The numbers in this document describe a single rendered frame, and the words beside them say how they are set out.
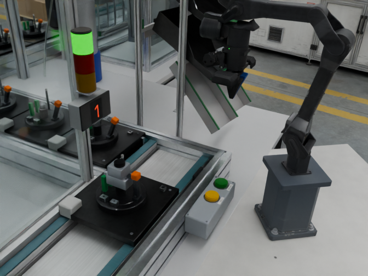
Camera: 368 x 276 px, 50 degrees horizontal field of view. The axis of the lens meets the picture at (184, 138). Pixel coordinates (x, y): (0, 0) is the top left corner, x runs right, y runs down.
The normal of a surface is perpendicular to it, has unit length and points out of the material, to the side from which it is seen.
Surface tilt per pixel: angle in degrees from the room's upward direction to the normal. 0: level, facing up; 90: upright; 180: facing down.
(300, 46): 90
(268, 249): 0
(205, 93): 45
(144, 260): 0
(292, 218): 90
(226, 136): 0
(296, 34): 90
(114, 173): 90
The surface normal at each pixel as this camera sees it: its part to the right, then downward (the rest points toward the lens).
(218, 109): 0.59, -0.36
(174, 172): 0.04, -0.86
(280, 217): -0.56, 0.41
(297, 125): -0.33, -0.02
